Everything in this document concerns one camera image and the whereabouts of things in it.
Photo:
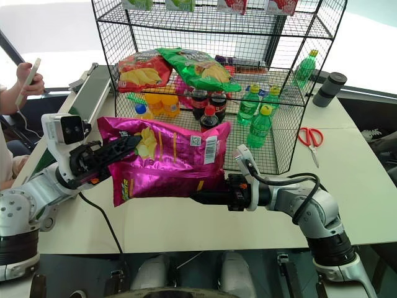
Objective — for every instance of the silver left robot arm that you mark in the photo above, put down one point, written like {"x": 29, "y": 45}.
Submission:
{"x": 28, "y": 198}

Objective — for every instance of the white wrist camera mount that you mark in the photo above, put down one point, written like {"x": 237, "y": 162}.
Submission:
{"x": 60, "y": 130}
{"x": 246, "y": 164}

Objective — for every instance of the cola bottle red cap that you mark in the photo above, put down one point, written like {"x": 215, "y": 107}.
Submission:
{"x": 219, "y": 104}
{"x": 199, "y": 104}
{"x": 209, "y": 119}

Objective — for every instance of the green soda bottle yellow cap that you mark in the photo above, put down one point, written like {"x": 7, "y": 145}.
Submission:
{"x": 260, "y": 128}
{"x": 273, "y": 97}
{"x": 306, "y": 68}
{"x": 249, "y": 107}

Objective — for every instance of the white smartphone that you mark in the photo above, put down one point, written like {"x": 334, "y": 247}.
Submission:
{"x": 29, "y": 77}

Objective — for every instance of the green drink carton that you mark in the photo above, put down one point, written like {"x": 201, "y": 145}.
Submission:
{"x": 138, "y": 3}
{"x": 180, "y": 4}

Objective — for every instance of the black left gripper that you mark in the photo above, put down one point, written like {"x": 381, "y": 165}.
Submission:
{"x": 85, "y": 163}

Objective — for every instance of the red drink carton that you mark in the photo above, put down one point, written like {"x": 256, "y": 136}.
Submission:
{"x": 232, "y": 5}
{"x": 283, "y": 6}

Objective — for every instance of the pink snack bag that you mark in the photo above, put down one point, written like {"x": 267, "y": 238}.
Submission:
{"x": 183, "y": 93}

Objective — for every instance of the white rounded robot foot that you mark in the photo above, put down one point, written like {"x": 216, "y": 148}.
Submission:
{"x": 152, "y": 273}
{"x": 236, "y": 273}

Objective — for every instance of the green potato chip bag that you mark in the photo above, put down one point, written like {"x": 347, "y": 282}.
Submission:
{"x": 201, "y": 69}

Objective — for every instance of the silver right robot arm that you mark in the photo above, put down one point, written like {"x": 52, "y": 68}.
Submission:
{"x": 316, "y": 214}

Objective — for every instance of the person's hand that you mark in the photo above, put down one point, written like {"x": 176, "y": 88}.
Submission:
{"x": 31, "y": 81}

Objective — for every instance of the magenta potato chip bag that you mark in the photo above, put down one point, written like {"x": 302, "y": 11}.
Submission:
{"x": 173, "y": 161}

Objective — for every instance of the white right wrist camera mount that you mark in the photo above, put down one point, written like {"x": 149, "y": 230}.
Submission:
{"x": 246, "y": 164}

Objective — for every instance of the red potato chip bag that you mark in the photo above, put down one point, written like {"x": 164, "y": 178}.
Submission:
{"x": 142, "y": 73}

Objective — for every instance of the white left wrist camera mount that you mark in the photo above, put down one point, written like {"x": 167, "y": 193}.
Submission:
{"x": 60, "y": 130}

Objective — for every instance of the purple snack pack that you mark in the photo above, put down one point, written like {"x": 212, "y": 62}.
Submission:
{"x": 239, "y": 60}

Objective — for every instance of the grey cylindrical flask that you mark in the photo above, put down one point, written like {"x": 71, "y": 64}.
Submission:
{"x": 328, "y": 90}

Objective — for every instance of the red snack pack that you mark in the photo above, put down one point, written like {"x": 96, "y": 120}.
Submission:
{"x": 246, "y": 70}

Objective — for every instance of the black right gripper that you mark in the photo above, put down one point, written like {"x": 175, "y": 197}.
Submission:
{"x": 238, "y": 192}

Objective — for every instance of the orange soda bottle blue cap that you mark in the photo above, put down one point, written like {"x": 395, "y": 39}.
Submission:
{"x": 142, "y": 111}

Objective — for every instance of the person's forearm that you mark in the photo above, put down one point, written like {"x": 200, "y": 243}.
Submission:
{"x": 9, "y": 101}

